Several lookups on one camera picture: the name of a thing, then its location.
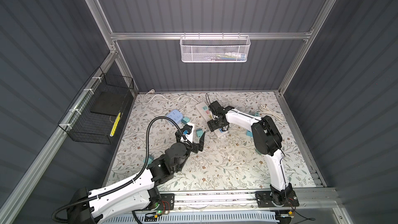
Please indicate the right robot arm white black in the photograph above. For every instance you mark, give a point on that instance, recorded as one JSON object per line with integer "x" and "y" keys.
{"x": 267, "y": 140}

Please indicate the black wire basket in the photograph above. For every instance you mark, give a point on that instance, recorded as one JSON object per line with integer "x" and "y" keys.
{"x": 83, "y": 126}

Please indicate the white wire mesh basket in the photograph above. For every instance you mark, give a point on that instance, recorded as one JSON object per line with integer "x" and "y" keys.
{"x": 195, "y": 48}

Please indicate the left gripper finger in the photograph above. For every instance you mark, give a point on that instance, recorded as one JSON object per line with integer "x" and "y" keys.
{"x": 199, "y": 146}
{"x": 188, "y": 132}

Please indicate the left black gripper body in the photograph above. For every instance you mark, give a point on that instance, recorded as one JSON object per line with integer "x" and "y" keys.
{"x": 186, "y": 150}

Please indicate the white multicolour power strip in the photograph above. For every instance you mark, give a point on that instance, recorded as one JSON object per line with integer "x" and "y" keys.
{"x": 206, "y": 114}

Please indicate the teal usb power strip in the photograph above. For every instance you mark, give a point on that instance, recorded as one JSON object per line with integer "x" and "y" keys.
{"x": 249, "y": 134}

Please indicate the black pad in basket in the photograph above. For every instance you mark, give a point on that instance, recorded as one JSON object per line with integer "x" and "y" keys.
{"x": 109, "y": 104}

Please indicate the pens in white basket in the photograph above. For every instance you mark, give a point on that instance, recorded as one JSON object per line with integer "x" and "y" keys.
{"x": 228, "y": 57}

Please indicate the yellow marker pen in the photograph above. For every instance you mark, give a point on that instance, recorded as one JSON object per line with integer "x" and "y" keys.
{"x": 115, "y": 125}

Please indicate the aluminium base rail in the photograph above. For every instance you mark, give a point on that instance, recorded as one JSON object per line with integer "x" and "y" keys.
{"x": 242, "y": 199}

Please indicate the floral table mat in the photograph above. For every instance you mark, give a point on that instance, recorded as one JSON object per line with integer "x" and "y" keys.
{"x": 227, "y": 163}

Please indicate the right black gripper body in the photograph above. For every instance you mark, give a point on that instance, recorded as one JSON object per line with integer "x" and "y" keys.
{"x": 214, "y": 124}

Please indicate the blue square socket cube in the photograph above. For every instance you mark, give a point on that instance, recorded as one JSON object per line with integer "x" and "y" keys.
{"x": 176, "y": 116}

